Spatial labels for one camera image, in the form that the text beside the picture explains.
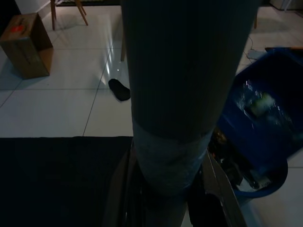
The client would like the wooden chair with splayed legs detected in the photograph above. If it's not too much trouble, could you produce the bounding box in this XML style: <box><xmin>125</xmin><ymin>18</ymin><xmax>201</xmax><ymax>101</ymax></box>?
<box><xmin>50</xmin><ymin>0</ymin><xmax>89</xmax><ymax>31</ymax></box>

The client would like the blue plastic bucket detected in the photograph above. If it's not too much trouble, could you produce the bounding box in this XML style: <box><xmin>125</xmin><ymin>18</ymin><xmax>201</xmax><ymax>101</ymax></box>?
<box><xmin>207</xmin><ymin>129</ymin><xmax>289</xmax><ymax>199</ymax></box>

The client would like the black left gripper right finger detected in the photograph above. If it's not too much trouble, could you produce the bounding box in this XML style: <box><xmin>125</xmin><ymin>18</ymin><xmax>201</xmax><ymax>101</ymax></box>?
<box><xmin>187</xmin><ymin>149</ymin><xmax>248</xmax><ymax>227</ymax></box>

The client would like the broom with grey grip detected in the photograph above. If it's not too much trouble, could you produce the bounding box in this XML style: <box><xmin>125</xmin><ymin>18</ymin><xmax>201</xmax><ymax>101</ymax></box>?
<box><xmin>119</xmin><ymin>0</ymin><xmax>262</xmax><ymax>227</ymax></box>

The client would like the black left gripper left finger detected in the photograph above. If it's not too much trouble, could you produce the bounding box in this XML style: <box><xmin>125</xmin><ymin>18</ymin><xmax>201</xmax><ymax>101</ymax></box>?
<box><xmin>104</xmin><ymin>141</ymin><xmax>157</xmax><ymax>227</ymax></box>

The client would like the brown cardboard box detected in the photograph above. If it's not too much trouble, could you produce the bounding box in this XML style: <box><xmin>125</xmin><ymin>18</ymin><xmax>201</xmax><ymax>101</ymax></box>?
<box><xmin>0</xmin><ymin>12</ymin><xmax>54</xmax><ymax>80</ymax></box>

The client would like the large black floor mat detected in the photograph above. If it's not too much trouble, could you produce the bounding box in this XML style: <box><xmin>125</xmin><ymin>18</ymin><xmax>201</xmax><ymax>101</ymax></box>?
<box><xmin>0</xmin><ymin>136</ymin><xmax>134</xmax><ymax>227</ymax></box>

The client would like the blue dustpan with black handle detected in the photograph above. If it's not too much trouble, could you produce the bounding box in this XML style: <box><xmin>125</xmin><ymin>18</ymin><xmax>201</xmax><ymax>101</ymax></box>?
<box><xmin>215</xmin><ymin>48</ymin><xmax>303</xmax><ymax>166</ymax></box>

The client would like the green paper scrap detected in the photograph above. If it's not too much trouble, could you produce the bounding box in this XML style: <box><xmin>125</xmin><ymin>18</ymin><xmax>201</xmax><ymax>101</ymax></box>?
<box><xmin>245</xmin><ymin>93</ymin><xmax>274</xmax><ymax>117</ymax></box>

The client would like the black sock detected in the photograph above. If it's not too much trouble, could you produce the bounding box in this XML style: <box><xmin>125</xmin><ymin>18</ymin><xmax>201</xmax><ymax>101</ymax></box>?
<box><xmin>108</xmin><ymin>79</ymin><xmax>132</xmax><ymax>103</ymax></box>

